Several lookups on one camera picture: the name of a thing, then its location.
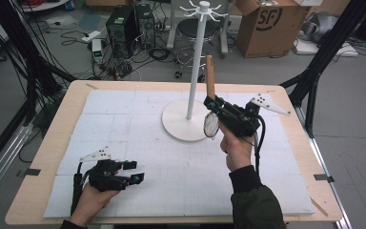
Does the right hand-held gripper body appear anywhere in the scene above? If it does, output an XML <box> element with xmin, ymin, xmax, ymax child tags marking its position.
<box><xmin>212</xmin><ymin>93</ymin><xmax>292</xmax><ymax>138</ymax></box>

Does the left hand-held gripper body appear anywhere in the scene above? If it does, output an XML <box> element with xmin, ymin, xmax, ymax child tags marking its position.
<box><xmin>79</xmin><ymin>146</ymin><xmax>132</xmax><ymax>193</ymax></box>

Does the wooden handled metal strainer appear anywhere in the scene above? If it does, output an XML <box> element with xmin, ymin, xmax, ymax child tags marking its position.
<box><xmin>203</xmin><ymin>54</ymin><xmax>220</xmax><ymax>141</ymax></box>

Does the white hook rack stand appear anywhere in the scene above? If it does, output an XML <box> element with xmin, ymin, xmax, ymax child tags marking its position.
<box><xmin>161</xmin><ymin>0</ymin><xmax>231</xmax><ymax>142</ymax></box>

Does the person's left hand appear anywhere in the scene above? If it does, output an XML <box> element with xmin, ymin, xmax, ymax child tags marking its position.
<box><xmin>70</xmin><ymin>182</ymin><xmax>122</xmax><ymax>227</ymax></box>

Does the person's right hand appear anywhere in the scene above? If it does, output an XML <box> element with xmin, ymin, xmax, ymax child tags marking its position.
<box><xmin>219</xmin><ymin>120</ymin><xmax>256</xmax><ymax>173</ymax></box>

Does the white grid mat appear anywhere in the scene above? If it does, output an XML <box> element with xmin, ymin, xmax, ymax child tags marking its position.
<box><xmin>42</xmin><ymin>89</ymin><xmax>315</xmax><ymax>219</ymax></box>

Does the wooden table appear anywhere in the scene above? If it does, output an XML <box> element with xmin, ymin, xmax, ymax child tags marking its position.
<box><xmin>4</xmin><ymin>79</ymin><xmax>344</xmax><ymax>226</ymax></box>

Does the black tape piece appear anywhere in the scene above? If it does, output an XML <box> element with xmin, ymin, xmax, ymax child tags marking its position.
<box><xmin>16</xmin><ymin>168</ymin><xmax>42</xmax><ymax>178</ymax></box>
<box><xmin>314</xmin><ymin>174</ymin><xmax>336</xmax><ymax>184</ymax></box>

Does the black round stool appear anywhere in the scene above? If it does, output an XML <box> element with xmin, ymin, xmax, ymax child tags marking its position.
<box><xmin>174</xmin><ymin>17</ymin><xmax>224</xmax><ymax>84</ymax></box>

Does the brown cardboard box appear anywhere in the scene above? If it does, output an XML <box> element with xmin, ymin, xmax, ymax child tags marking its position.
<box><xmin>235</xmin><ymin>0</ymin><xmax>313</xmax><ymax>59</ymax></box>

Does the slim black computer tower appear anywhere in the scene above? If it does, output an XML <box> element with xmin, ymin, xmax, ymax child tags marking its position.
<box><xmin>135</xmin><ymin>3</ymin><xmax>156</xmax><ymax>51</ymax></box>

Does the large black computer tower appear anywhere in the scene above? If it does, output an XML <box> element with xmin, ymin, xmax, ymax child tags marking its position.
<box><xmin>105</xmin><ymin>5</ymin><xmax>141</xmax><ymax>59</ymax></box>

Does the small bench power supply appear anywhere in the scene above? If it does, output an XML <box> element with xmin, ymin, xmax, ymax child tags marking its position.
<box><xmin>91</xmin><ymin>38</ymin><xmax>105</xmax><ymax>65</ymax></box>

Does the grey bag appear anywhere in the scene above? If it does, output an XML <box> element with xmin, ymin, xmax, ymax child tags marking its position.
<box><xmin>301</xmin><ymin>11</ymin><xmax>339</xmax><ymax>44</ymax></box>

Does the white power strip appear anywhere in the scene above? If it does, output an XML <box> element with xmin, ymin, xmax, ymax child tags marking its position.
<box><xmin>81</xmin><ymin>30</ymin><xmax>103</xmax><ymax>43</ymax></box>

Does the round white table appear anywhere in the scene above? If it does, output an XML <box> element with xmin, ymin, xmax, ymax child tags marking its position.
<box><xmin>20</xmin><ymin>0</ymin><xmax>71</xmax><ymax>13</ymax></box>

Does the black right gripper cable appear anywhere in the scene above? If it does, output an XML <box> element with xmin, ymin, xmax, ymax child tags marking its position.
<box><xmin>252</xmin><ymin>114</ymin><xmax>267</xmax><ymax>175</ymax></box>

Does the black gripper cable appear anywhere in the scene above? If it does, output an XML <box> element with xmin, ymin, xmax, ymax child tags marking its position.
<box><xmin>252</xmin><ymin>114</ymin><xmax>267</xmax><ymax>175</ymax></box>
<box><xmin>71</xmin><ymin>161</ymin><xmax>85</xmax><ymax>216</ymax></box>

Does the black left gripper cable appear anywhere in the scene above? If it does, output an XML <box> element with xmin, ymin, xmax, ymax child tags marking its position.
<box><xmin>71</xmin><ymin>161</ymin><xmax>85</xmax><ymax>216</ymax></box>

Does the aluminium rail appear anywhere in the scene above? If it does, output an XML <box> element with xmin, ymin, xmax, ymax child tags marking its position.
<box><xmin>294</xmin><ymin>106</ymin><xmax>354</xmax><ymax>229</ymax></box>
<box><xmin>0</xmin><ymin>122</ymin><xmax>34</xmax><ymax>208</ymax></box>

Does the black metal frame stand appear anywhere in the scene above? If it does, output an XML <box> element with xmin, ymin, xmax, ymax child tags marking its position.
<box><xmin>279</xmin><ymin>0</ymin><xmax>366</xmax><ymax>137</ymax></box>
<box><xmin>0</xmin><ymin>0</ymin><xmax>77</xmax><ymax>179</ymax></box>

